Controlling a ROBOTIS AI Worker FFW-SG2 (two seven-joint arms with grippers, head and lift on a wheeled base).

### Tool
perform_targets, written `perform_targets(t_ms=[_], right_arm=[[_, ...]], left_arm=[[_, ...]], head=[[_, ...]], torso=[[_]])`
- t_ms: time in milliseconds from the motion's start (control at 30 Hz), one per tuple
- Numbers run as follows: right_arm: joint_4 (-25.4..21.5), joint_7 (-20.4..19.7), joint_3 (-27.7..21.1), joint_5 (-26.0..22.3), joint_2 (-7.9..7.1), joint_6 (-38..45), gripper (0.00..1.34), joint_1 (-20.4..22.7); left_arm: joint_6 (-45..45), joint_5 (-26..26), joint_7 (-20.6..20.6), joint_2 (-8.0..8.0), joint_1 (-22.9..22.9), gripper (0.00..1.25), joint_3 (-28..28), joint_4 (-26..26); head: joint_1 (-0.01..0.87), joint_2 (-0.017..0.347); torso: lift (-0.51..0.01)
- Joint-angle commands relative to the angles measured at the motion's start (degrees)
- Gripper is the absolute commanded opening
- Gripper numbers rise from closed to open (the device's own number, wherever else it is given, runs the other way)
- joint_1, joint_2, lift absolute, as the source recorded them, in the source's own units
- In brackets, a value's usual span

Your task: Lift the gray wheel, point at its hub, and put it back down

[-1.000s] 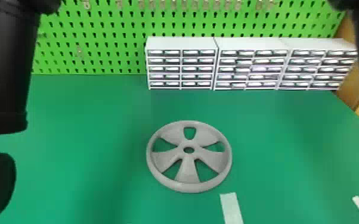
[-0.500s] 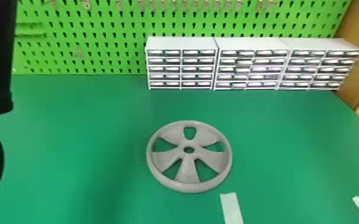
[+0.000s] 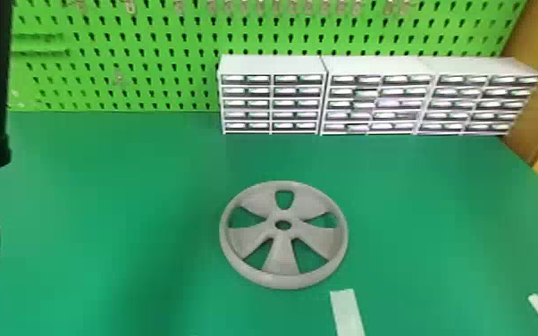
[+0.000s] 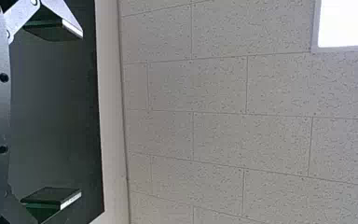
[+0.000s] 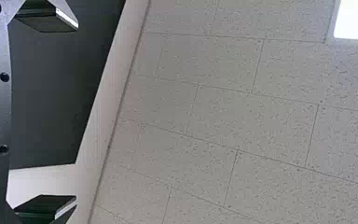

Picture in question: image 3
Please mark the grey wheel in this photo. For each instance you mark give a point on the grey wheel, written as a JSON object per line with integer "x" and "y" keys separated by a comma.
{"x": 292, "y": 269}

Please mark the white drawer cabinet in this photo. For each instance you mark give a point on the white drawer cabinet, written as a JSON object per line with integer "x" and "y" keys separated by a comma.
{"x": 475, "y": 66}
{"x": 372, "y": 65}
{"x": 269, "y": 65}

